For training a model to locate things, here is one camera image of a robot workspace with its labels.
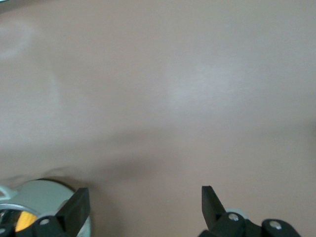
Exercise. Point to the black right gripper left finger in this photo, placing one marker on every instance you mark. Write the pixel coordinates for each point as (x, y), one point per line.
(74, 212)

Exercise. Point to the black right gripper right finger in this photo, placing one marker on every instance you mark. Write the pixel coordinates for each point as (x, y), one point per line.
(212, 212)

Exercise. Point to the yellow corn cob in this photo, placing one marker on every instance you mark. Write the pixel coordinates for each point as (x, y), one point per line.
(26, 221)

